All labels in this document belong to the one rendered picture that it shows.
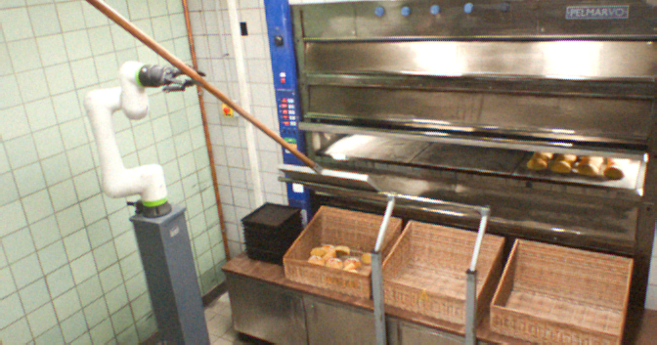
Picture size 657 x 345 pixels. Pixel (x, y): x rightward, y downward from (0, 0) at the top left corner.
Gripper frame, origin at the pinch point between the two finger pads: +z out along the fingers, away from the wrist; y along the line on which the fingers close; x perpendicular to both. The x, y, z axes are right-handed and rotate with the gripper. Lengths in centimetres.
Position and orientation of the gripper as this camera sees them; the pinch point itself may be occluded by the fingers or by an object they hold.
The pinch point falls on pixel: (196, 77)
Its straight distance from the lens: 212.5
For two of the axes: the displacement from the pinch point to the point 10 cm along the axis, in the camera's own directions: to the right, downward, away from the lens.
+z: 8.6, 1.2, -5.0
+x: -4.4, -3.4, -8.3
